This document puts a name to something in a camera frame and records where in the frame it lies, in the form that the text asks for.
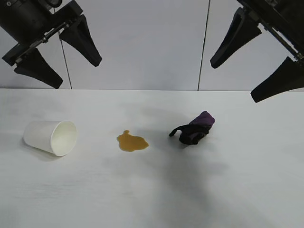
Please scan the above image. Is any brown liquid spill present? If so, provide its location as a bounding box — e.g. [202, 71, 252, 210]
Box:
[116, 130, 150, 152]

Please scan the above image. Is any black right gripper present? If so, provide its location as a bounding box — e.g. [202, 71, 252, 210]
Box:
[210, 0, 304, 103]

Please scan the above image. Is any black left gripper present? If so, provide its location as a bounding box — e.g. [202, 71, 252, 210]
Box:
[0, 0, 102, 89]

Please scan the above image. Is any white paper cup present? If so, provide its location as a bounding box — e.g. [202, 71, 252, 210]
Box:
[23, 120, 78, 157]

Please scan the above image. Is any purple and black cloth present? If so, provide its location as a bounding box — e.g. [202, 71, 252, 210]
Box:
[169, 110, 216, 145]

